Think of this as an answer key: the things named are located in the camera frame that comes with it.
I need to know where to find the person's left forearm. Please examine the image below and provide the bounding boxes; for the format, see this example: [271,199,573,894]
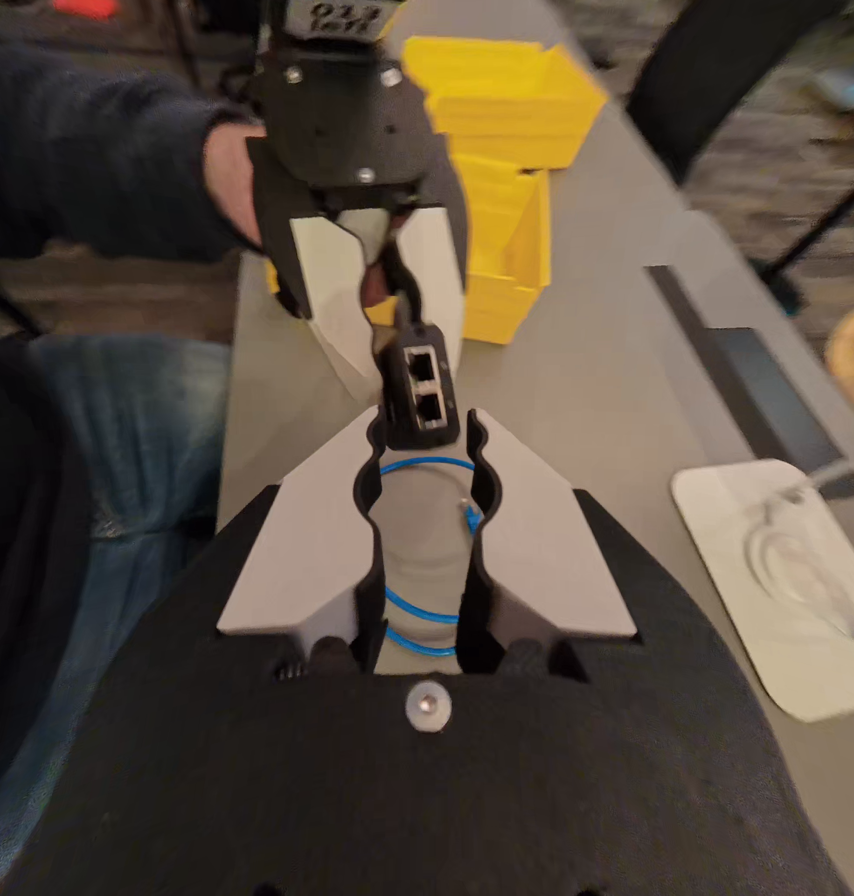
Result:
[0,42,260,263]

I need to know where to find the white flat device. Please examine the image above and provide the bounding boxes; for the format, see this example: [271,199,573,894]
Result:
[670,458,854,723]

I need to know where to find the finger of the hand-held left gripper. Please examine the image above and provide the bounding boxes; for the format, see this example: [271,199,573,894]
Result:
[381,203,466,364]
[290,212,390,407]

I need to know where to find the black office chair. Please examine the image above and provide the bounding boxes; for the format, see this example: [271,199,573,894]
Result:
[625,0,852,186]

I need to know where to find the black tripod leg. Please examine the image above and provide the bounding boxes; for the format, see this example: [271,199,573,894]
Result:
[756,171,854,314]

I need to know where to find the round wooden board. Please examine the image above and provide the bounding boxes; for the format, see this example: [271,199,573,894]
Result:
[824,297,854,412]

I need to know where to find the blue ethernet cable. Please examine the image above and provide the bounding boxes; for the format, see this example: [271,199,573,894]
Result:
[379,456,485,659]

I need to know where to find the person's left hand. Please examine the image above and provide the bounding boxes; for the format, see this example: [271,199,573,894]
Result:
[203,122,267,253]

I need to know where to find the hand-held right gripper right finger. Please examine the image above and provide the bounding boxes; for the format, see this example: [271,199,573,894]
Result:
[458,408,639,674]

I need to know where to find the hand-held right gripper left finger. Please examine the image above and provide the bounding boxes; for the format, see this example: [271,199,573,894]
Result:
[217,407,389,674]

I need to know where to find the black ethernet splitter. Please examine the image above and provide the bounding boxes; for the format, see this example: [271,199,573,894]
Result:
[376,321,460,450]

